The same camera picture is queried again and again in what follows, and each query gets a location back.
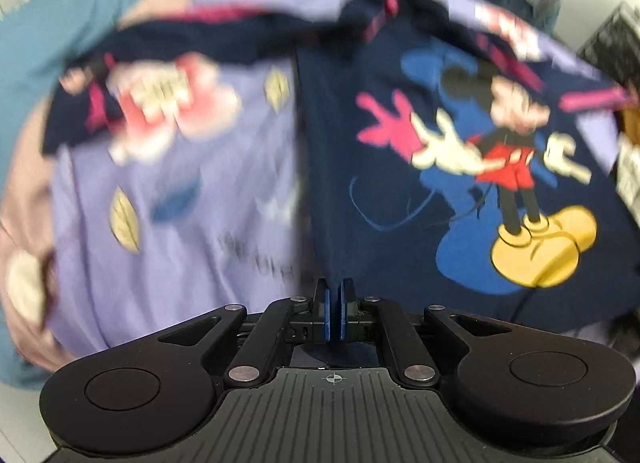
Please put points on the navy cartoon-print shirt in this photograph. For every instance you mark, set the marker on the navy cartoon-print shirt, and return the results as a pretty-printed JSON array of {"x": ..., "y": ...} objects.
[{"x": 350, "y": 178}]

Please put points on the teal blanket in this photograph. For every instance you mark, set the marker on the teal blanket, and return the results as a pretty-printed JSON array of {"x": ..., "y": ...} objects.
[{"x": 55, "y": 33}]

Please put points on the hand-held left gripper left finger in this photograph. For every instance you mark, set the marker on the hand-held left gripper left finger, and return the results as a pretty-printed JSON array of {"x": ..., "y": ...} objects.
[{"x": 324, "y": 315}]

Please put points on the lavender floral bedsheet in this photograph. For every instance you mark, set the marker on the lavender floral bedsheet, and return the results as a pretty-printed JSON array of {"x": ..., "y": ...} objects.
[{"x": 200, "y": 223}]

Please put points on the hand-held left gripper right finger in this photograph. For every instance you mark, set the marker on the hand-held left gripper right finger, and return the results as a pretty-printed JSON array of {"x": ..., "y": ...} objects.
[{"x": 345, "y": 315}]

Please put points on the white garment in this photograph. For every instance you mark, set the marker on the white garment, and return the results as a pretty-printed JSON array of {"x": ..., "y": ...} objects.
[{"x": 631, "y": 178}]

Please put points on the black mesh basket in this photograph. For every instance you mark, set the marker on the black mesh basket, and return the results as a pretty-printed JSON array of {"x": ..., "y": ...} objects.
[{"x": 612, "y": 43}]

